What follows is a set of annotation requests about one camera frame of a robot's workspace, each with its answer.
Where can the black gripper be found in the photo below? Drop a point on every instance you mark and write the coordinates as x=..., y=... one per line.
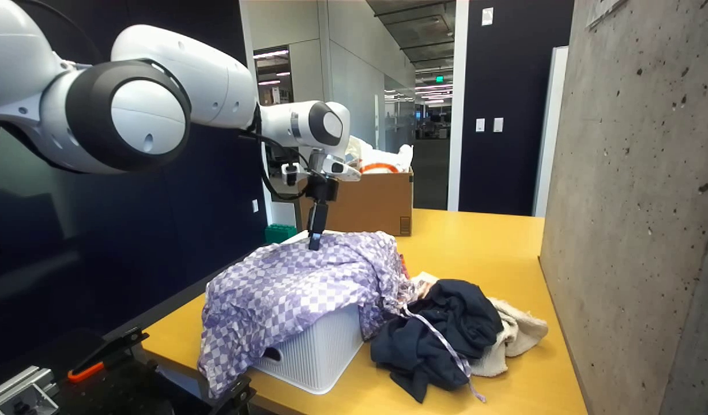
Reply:
x=322, y=190

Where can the purple white checkered dress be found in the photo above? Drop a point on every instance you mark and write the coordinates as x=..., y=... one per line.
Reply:
x=292, y=290

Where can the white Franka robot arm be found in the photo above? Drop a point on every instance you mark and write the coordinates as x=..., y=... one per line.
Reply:
x=191, y=77

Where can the white plastic basket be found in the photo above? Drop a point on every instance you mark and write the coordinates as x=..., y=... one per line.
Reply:
x=322, y=346

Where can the teal object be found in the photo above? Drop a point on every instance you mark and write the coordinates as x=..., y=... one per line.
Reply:
x=279, y=234

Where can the brown cardboard box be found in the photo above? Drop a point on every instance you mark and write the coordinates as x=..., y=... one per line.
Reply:
x=376, y=201

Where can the pink cloth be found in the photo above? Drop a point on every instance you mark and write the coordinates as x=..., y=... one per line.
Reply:
x=401, y=265

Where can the dark navy garment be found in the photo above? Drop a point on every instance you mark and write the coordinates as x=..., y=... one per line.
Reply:
x=445, y=330

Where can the orange black bar clamp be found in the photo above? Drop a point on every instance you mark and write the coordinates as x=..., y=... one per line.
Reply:
x=99, y=367
x=241, y=401

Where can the green exit sign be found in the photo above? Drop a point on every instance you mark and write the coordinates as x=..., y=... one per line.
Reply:
x=438, y=78

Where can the beige garment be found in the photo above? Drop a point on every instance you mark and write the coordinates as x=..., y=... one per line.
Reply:
x=524, y=330

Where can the black perforated breadboard plate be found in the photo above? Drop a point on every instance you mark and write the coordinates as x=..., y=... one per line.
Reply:
x=153, y=394

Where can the white leaning panel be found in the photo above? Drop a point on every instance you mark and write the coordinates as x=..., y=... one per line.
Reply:
x=550, y=129

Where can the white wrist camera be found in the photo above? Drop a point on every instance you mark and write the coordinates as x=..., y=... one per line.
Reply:
x=292, y=173

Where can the white door frame post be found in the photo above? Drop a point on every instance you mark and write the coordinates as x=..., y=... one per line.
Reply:
x=458, y=106

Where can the white light switch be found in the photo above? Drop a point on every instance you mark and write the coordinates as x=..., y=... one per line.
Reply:
x=480, y=124
x=499, y=124

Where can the white wall plate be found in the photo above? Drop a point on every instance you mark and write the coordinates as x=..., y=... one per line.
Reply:
x=488, y=16

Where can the aluminium profile rail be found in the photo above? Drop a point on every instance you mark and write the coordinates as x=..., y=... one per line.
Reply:
x=14, y=393

